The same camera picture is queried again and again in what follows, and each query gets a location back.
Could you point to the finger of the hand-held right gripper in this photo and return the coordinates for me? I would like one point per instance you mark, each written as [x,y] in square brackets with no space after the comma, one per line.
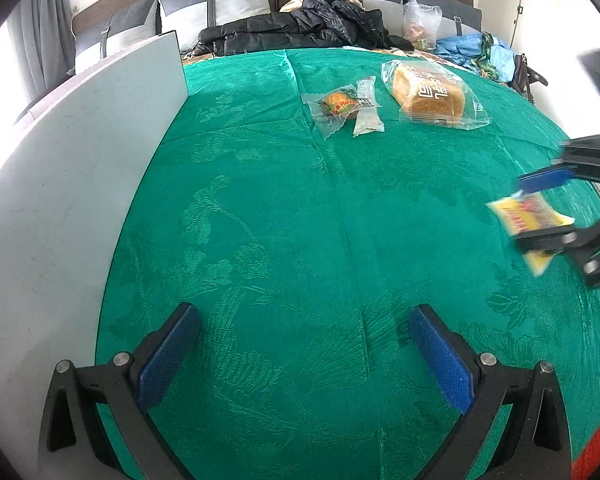
[545,242]
[545,181]

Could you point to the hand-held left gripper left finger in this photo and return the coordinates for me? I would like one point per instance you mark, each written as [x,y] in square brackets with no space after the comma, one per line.
[165,360]

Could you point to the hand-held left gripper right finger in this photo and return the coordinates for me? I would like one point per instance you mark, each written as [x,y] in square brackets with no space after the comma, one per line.
[442,365]

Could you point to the yellow packet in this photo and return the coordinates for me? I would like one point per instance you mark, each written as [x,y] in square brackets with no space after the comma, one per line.
[525,212]

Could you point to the clear bread packet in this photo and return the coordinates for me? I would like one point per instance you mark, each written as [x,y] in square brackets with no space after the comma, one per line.
[430,95]

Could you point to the white green pastry packet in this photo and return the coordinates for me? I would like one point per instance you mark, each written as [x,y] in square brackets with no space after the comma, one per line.
[367,120]

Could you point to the white board panel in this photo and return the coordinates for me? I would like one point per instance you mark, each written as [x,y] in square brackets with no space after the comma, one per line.
[55,185]

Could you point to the small clear cake packet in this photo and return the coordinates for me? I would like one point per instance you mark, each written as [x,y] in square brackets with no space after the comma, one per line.
[337,104]

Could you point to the dark bag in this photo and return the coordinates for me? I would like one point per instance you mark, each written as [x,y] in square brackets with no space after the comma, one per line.
[527,77]

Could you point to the blue crumpled cloth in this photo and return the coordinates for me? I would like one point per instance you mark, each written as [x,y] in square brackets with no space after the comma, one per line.
[460,47]

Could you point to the clear plastic bag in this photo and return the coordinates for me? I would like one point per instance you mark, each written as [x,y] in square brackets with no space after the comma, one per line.
[420,25]

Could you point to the green tablecloth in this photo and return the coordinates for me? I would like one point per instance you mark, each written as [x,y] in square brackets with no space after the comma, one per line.
[305,220]

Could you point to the black puffer jacket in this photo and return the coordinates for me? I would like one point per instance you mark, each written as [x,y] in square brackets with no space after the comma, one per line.
[290,27]

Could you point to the grey curtain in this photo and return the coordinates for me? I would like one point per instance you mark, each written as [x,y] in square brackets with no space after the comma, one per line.
[40,30]

